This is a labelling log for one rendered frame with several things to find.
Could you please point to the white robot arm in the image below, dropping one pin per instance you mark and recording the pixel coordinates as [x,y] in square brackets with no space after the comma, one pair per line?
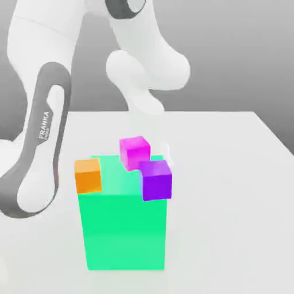
[43,46]

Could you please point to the small magenta cube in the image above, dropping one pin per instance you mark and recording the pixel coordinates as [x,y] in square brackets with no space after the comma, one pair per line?
[135,154]

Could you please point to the small purple cube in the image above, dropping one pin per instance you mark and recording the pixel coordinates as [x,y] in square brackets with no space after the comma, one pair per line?
[157,186]

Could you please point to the small orange cube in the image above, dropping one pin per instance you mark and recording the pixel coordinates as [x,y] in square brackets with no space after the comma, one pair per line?
[88,181]

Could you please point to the large green box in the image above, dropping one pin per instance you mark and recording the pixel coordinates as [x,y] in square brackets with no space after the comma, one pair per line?
[124,229]

